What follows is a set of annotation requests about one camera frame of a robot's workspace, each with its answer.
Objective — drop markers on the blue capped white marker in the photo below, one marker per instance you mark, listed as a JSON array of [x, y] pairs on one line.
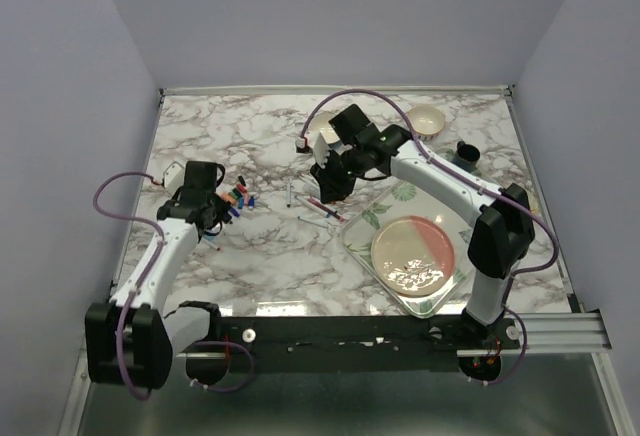
[[318, 223]]

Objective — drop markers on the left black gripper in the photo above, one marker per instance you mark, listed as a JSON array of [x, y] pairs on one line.
[[222, 209]]

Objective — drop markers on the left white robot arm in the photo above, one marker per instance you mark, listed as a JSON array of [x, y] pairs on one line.
[[129, 340]]

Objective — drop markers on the dark rimmed ceramic bowl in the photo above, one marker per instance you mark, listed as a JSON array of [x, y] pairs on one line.
[[320, 125]]

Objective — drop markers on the maroon gel pen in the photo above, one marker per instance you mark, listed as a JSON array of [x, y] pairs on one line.
[[327, 209]]

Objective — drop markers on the orange highlighter cap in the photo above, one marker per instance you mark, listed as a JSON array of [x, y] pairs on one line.
[[229, 198]]

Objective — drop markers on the pink and cream plate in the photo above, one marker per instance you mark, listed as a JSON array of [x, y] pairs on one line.
[[413, 256]]

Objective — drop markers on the black mounting base bar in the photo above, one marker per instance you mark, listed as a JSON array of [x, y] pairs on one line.
[[345, 344]]

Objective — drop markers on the red thin marker left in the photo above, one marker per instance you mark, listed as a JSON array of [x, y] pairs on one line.
[[211, 243]]

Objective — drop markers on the striped cream bowl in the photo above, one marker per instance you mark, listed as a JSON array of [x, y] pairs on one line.
[[427, 121]]

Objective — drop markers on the white pen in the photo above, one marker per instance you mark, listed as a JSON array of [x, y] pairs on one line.
[[289, 194]]

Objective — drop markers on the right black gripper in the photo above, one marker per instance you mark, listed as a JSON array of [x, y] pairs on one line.
[[331, 190]]

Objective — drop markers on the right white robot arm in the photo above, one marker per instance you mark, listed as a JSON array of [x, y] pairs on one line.
[[500, 218]]

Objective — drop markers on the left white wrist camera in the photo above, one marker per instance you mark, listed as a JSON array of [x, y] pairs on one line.
[[172, 178]]

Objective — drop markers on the small black cup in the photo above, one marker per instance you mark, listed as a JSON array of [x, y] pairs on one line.
[[466, 156]]

